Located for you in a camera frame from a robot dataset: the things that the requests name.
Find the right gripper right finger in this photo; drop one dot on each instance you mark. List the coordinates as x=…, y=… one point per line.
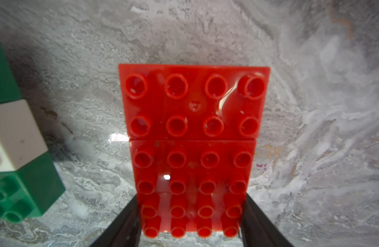
x=257, y=230

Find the white brick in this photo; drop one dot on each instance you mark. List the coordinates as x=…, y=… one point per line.
x=20, y=138

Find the green brick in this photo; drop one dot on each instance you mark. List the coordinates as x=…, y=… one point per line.
x=30, y=191
x=9, y=90

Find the red brick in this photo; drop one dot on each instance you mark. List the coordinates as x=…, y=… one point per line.
x=191, y=212
x=180, y=166
x=193, y=102

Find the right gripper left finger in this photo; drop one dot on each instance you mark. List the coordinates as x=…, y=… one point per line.
x=125, y=230

